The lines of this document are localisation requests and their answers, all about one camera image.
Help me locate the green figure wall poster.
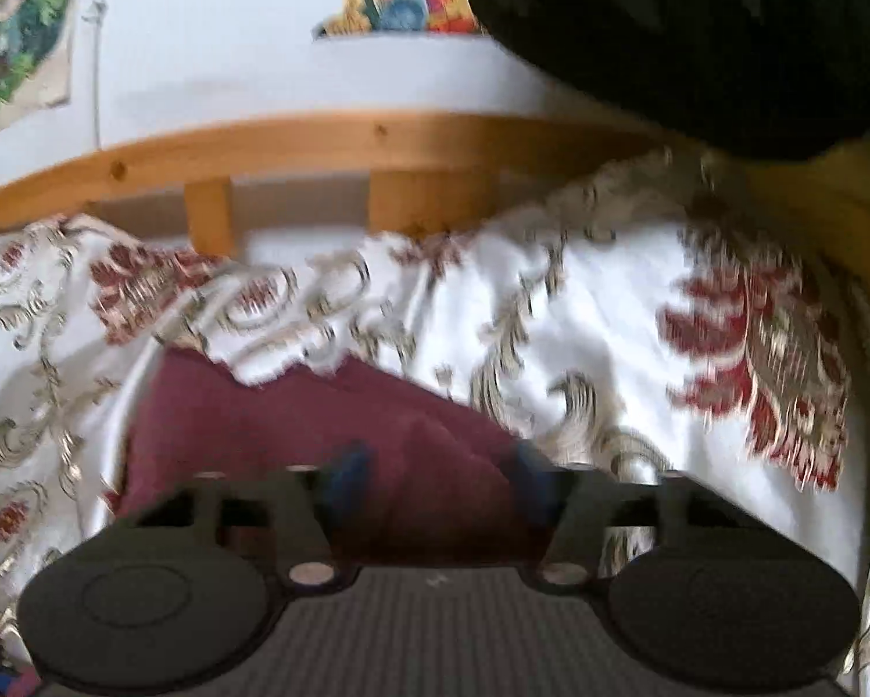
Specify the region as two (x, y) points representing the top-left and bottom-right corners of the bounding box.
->
(0, 0), (87, 139)

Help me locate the thin white wall cord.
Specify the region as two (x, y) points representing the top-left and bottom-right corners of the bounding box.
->
(89, 0), (112, 150)

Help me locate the dark blanket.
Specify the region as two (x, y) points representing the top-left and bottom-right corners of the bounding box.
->
(453, 0), (870, 161)

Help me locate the wooden bed frame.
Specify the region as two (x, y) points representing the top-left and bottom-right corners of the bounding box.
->
(0, 112), (870, 292)

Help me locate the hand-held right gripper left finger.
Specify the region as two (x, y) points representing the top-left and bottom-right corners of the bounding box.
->
(119, 443), (374, 589)

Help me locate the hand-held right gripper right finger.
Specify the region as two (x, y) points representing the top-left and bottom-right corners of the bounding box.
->
(507, 441), (759, 589)

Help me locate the floral white bedspread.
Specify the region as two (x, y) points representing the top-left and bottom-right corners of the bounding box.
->
(0, 149), (870, 697)

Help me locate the maroon shirt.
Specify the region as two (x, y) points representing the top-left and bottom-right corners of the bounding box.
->
(119, 352), (552, 567)

